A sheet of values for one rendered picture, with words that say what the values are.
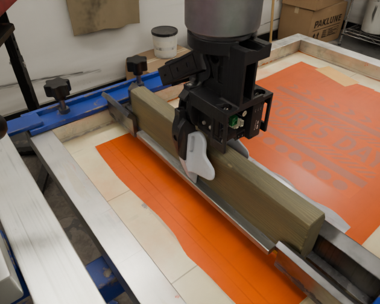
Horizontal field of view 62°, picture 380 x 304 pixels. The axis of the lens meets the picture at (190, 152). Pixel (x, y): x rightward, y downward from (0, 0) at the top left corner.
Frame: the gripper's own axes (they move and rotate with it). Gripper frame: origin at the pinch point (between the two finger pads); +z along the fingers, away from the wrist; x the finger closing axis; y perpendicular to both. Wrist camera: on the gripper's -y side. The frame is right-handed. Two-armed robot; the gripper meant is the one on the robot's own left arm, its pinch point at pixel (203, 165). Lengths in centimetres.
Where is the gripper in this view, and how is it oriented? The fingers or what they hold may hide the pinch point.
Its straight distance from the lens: 46.4
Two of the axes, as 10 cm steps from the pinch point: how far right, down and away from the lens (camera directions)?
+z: 0.0, 7.7, 6.4
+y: 6.2, 5.0, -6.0
